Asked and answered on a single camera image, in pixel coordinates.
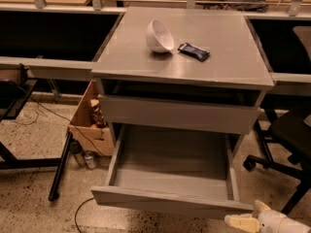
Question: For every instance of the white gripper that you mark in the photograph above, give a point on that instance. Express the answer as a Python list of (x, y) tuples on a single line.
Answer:
[(270, 221)]

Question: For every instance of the grey drawer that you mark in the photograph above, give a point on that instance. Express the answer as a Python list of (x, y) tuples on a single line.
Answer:
[(172, 171), (178, 114)]

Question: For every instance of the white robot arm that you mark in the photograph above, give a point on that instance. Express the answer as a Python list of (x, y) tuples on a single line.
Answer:
[(289, 225)]

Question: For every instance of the grey top drawer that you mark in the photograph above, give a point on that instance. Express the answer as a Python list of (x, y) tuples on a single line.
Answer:
[(178, 114)]

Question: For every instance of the grey drawer cabinet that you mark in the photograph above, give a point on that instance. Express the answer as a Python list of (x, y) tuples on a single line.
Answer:
[(179, 68)]

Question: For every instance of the black office chair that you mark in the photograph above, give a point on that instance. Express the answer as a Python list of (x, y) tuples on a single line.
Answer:
[(286, 143)]

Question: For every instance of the dark blue snack packet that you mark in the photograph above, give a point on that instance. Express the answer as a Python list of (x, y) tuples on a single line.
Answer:
[(193, 51)]

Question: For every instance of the silver can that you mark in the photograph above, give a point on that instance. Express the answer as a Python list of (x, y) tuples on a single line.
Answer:
[(90, 160)]

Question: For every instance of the cardboard box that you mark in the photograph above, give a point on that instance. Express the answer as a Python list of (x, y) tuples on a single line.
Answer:
[(82, 126)]

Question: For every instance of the brown bottle in box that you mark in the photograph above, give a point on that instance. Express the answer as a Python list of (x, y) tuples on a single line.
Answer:
[(96, 114)]

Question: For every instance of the dark spray can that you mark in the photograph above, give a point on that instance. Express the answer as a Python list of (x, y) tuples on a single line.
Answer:
[(76, 150)]

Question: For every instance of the white bowl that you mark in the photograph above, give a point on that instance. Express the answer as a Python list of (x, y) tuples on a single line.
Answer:
[(158, 37)]

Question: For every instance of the black table leg frame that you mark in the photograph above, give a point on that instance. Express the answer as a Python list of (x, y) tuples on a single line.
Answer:
[(16, 88)]

